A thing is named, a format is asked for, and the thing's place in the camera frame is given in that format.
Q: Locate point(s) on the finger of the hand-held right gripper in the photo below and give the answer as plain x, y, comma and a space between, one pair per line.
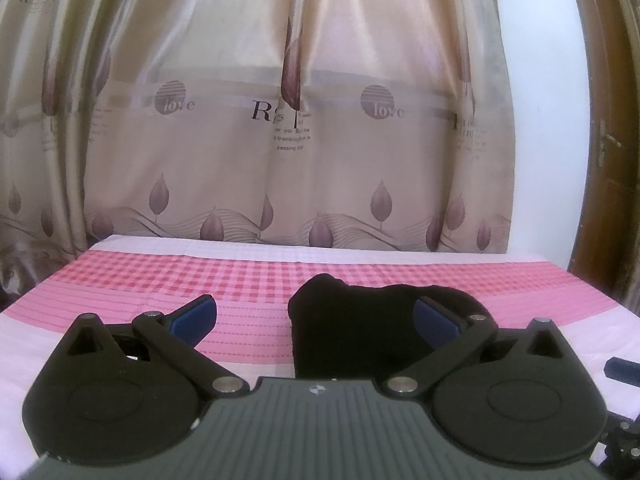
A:
622, 368

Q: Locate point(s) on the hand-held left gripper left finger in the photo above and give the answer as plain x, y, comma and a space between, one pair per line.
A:
196, 321

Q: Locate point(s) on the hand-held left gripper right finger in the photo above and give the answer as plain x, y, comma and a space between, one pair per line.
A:
434, 324

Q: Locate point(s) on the black printed long-sleeve shirt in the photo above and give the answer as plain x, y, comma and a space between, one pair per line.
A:
350, 325

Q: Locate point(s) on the pink checked bed sheet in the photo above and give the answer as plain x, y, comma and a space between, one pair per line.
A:
150, 275

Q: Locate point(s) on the beige leaf-print curtain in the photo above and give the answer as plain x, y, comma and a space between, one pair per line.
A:
225, 60

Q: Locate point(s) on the brown wooden door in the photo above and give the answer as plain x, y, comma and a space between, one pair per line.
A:
600, 60

